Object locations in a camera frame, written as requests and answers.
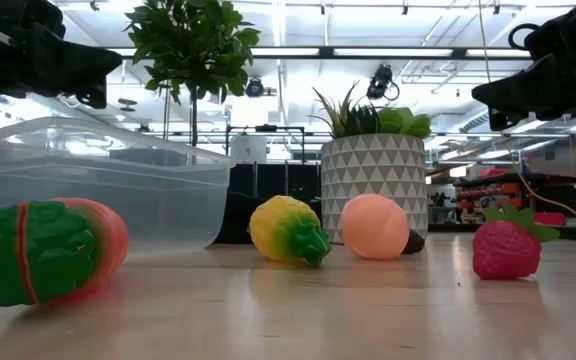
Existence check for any black hanging camera device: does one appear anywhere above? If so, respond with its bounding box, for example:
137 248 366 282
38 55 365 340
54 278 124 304
366 63 402 103

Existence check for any light green rosette succulent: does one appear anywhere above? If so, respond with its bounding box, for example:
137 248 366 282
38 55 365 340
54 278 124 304
376 106 433 140

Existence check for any spiky green succulent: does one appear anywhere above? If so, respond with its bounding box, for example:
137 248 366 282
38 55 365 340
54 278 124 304
310 82 382 140

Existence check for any orange toy carrot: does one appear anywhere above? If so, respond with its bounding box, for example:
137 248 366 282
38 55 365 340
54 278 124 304
0 197 130 307

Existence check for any toy peach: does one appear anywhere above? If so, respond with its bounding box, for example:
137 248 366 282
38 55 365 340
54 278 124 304
340 193 411 261

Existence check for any black cabinet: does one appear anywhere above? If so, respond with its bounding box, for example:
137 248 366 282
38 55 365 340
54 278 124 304
227 162 322 201

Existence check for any red toy strawberry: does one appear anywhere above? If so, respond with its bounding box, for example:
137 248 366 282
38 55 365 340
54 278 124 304
471 201 562 281

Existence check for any round black ceiling device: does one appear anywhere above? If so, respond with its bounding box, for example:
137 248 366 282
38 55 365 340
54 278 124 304
245 76 268 100

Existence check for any clear plastic tupperware container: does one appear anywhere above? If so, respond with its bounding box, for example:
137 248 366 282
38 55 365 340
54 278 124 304
0 117 237 251

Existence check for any yellow toy lemon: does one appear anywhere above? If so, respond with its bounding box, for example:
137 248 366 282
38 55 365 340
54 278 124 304
248 194 332 267

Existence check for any red tray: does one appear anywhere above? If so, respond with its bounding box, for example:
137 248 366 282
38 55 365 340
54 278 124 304
535 212 568 227

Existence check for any white cylinder container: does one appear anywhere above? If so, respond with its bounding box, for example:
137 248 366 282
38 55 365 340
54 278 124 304
229 134 270 164

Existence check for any black shelf with red bins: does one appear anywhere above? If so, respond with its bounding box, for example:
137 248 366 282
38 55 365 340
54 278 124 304
452 169 576 227

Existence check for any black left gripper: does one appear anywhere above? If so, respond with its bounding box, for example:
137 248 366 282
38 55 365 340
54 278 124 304
0 0 123 110

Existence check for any white grey triangle-patterned planter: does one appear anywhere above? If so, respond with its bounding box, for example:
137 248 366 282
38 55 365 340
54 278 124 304
320 132 429 246

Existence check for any hanging yellow cable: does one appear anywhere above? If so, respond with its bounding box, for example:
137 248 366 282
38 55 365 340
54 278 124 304
476 0 576 227

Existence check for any black ceiling light rail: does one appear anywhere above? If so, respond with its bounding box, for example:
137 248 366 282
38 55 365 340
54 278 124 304
107 46 534 62

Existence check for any small dark round object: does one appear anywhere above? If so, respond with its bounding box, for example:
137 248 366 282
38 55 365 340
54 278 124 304
401 229 427 256

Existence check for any leafy green tree plant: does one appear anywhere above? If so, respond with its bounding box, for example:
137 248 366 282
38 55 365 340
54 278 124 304
124 0 262 166

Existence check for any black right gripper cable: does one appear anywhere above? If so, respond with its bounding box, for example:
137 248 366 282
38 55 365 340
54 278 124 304
507 22 543 52

